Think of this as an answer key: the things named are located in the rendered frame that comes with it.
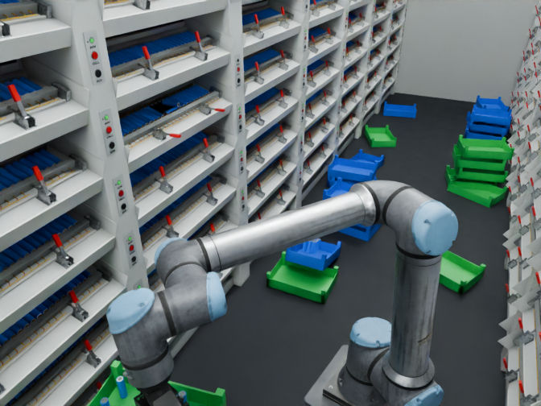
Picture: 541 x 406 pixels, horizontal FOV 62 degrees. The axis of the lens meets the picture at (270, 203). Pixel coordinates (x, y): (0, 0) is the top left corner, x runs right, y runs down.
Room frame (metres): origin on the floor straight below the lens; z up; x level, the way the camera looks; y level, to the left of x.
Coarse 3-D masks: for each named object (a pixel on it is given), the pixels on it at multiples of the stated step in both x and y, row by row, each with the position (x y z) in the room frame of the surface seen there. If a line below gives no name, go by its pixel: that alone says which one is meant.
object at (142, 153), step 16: (208, 80) 1.74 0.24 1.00; (224, 96) 1.71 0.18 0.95; (224, 112) 1.65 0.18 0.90; (176, 128) 1.41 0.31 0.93; (192, 128) 1.46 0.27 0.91; (144, 144) 1.27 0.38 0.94; (160, 144) 1.29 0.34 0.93; (176, 144) 1.38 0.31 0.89; (128, 160) 1.15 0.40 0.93; (144, 160) 1.23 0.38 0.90
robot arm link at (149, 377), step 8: (168, 352) 0.60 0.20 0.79; (168, 360) 0.59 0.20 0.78; (152, 368) 0.56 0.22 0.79; (160, 368) 0.57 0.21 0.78; (168, 368) 0.58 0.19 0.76; (128, 376) 0.57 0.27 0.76; (136, 376) 0.56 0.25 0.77; (144, 376) 0.56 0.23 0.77; (152, 376) 0.56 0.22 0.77; (160, 376) 0.57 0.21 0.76; (136, 384) 0.56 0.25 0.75; (144, 384) 0.55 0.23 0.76; (152, 384) 0.55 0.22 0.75
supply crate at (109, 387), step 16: (112, 368) 0.76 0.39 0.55; (112, 384) 0.75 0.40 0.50; (128, 384) 0.76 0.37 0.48; (176, 384) 0.72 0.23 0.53; (96, 400) 0.69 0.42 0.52; (112, 400) 0.72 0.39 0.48; (128, 400) 0.72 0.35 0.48; (192, 400) 0.71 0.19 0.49; (208, 400) 0.70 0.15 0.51; (224, 400) 0.68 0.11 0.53
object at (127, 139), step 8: (208, 96) 1.64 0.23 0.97; (216, 96) 1.68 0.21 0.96; (192, 104) 1.55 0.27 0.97; (176, 112) 1.46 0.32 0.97; (184, 112) 1.50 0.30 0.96; (160, 120) 1.39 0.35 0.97; (168, 120) 1.41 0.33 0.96; (144, 128) 1.31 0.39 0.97; (160, 128) 1.36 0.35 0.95; (128, 136) 1.25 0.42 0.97; (136, 136) 1.27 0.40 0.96; (136, 144) 1.24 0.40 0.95
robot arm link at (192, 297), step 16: (176, 272) 0.71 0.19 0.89; (192, 272) 0.71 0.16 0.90; (208, 272) 0.71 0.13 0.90; (176, 288) 0.66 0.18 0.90; (192, 288) 0.66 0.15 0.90; (208, 288) 0.66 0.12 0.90; (176, 304) 0.63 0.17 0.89; (192, 304) 0.63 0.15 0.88; (208, 304) 0.64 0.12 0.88; (224, 304) 0.65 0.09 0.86; (176, 320) 0.61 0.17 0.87; (192, 320) 0.62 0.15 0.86; (208, 320) 0.63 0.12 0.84
